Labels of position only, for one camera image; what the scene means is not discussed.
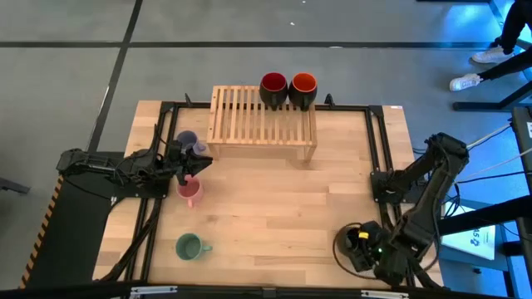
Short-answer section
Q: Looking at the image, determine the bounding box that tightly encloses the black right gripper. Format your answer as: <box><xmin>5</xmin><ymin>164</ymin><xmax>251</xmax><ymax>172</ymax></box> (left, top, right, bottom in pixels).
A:
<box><xmin>345</xmin><ymin>220</ymin><xmax>392</xmax><ymax>272</ymax></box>

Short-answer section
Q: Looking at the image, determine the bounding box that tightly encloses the black mat hazard stripe edge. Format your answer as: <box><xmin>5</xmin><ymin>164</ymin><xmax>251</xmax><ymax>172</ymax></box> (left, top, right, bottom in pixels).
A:
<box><xmin>19</xmin><ymin>150</ymin><xmax>126</xmax><ymax>290</ymax></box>

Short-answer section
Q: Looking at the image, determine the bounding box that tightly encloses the green mug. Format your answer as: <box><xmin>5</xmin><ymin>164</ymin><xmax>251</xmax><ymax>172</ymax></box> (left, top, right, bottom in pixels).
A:
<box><xmin>175</xmin><ymin>233</ymin><xmax>214</xmax><ymax>262</ymax></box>

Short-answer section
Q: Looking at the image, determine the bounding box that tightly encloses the black slanted beam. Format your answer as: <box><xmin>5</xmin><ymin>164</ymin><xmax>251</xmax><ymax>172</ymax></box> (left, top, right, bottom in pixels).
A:
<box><xmin>436</xmin><ymin>194</ymin><xmax>532</xmax><ymax>237</ymax></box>

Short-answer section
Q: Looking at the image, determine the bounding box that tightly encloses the black upright post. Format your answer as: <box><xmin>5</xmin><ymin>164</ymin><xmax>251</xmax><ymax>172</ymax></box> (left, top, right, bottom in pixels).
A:
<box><xmin>510</xmin><ymin>105</ymin><xmax>532</xmax><ymax>292</ymax></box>

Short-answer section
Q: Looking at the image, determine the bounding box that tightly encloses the black mug orange inside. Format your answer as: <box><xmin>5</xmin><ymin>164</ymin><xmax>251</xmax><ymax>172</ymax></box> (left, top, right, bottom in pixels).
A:
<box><xmin>288</xmin><ymin>72</ymin><xmax>318</xmax><ymax>112</ymax></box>

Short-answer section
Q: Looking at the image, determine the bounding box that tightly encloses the wooden slatted rack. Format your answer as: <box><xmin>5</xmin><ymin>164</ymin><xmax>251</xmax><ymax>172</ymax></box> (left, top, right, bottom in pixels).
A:
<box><xmin>206</xmin><ymin>85</ymin><xmax>319</xmax><ymax>164</ymax></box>

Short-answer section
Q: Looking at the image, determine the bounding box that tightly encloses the pink mug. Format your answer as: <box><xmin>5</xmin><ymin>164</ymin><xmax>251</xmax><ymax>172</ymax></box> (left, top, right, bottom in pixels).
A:
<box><xmin>175</xmin><ymin>174</ymin><xmax>204</xmax><ymax>208</ymax></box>

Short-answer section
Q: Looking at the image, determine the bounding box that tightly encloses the purple mug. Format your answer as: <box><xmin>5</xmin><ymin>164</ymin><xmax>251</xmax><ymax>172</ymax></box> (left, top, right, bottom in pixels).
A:
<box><xmin>175</xmin><ymin>130</ymin><xmax>208</xmax><ymax>157</ymax></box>

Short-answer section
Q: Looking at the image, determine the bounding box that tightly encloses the white printed sign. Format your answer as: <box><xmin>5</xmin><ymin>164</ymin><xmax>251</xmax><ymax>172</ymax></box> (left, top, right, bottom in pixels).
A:
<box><xmin>439</xmin><ymin>202</ymin><xmax>498</xmax><ymax>262</ymax></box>

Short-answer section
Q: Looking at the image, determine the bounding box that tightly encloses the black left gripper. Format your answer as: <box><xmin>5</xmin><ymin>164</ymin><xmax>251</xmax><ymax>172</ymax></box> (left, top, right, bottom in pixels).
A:
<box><xmin>165</xmin><ymin>140</ymin><xmax>214</xmax><ymax>187</ymax></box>

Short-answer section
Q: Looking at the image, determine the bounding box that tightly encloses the silver metal bracket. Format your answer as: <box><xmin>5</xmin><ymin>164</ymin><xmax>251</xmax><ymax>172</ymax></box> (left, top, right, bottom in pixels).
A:
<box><xmin>360</xmin><ymin>289</ymin><xmax>411</xmax><ymax>299</ymax></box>
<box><xmin>129</xmin><ymin>285</ymin><xmax>179</xmax><ymax>299</ymax></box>

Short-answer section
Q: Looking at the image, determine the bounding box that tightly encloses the grey furniture foot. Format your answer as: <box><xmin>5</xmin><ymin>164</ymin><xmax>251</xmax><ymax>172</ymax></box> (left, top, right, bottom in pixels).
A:
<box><xmin>0</xmin><ymin>176</ymin><xmax>31</xmax><ymax>195</ymax></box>

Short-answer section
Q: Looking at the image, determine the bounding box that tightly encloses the black metal table frame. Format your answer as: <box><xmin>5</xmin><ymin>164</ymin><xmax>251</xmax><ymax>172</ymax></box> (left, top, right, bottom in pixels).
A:
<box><xmin>124</xmin><ymin>100</ymin><xmax>421</xmax><ymax>292</ymax></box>

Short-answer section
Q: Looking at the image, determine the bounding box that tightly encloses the black desk foot bar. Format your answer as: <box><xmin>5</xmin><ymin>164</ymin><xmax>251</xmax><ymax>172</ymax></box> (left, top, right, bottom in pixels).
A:
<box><xmin>451</xmin><ymin>81</ymin><xmax>532</xmax><ymax>113</ymax></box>

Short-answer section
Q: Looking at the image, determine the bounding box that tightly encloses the person's white shoe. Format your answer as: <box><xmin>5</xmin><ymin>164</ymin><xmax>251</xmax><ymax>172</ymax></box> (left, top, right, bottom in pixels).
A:
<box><xmin>449</xmin><ymin>72</ymin><xmax>484</xmax><ymax>92</ymax></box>
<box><xmin>470</xmin><ymin>45</ymin><xmax>515</xmax><ymax>65</ymax></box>

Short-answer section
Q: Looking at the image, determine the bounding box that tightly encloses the black mug red inside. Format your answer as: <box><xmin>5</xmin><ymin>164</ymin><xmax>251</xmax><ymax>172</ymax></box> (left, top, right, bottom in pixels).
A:
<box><xmin>259</xmin><ymin>71</ymin><xmax>289</xmax><ymax>111</ymax></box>

